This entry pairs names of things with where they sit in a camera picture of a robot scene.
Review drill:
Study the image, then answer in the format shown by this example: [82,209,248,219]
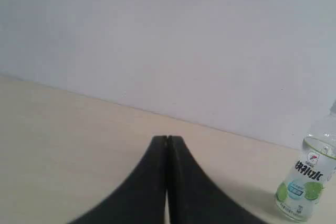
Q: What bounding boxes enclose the clear plastic drink bottle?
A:
[275,103,335,221]

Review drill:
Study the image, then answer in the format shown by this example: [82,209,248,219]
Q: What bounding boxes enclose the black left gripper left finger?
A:
[71,136,167,224]

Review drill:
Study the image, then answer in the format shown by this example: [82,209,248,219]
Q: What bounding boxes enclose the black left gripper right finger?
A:
[166,136,264,224]

